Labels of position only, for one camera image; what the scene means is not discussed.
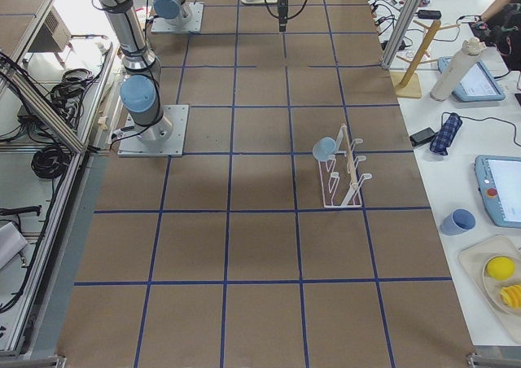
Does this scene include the light blue plastic cup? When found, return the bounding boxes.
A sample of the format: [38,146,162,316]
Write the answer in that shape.
[312,137,336,162]

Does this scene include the blue cup on side table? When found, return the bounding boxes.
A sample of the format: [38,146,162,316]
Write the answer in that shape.
[440,208,475,235]

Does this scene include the wooden mug tree stand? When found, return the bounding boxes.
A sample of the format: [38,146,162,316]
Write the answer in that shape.
[390,20,459,99]

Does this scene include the black power adapter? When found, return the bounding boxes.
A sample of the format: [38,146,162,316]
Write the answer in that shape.
[409,127,437,147]

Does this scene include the folded plaid umbrella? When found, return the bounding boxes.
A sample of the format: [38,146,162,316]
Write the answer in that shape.
[430,113,462,156]

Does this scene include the far blue teach pendant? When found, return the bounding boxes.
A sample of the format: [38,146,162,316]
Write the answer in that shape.
[452,60,506,103]

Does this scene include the blue teach pendant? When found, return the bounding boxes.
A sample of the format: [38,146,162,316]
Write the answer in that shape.
[474,155,520,228]
[452,60,506,103]

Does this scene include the seated person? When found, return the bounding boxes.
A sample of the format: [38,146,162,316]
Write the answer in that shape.
[480,0,520,71]

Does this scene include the near blue teach pendant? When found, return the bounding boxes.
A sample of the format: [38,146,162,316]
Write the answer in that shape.
[474,155,520,228]

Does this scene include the beige tray with fruit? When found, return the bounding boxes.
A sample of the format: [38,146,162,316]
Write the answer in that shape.
[458,235,520,317]

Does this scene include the yellow lemon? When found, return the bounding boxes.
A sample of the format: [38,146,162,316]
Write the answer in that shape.
[485,256,515,281]

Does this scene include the sliced yellow fruit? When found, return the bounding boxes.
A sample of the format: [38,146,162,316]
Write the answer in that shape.
[500,284,521,309]

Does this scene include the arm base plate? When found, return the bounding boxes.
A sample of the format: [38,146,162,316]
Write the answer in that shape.
[151,0,204,34]
[117,105,189,157]

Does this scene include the aluminium frame post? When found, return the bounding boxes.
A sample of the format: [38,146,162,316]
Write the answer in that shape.
[381,0,420,69]

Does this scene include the white wire cup rack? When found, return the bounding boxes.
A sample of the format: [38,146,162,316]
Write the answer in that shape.
[317,123,372,208]

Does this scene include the coiled black cables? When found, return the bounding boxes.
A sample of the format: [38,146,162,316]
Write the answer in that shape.
[31,144,71,181]

